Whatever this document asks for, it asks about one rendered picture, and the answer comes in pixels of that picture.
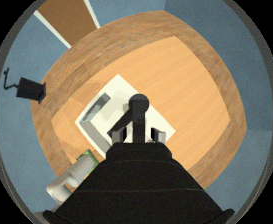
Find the white square sink basin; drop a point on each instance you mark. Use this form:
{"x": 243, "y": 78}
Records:
{"x": 102, "y": 113}

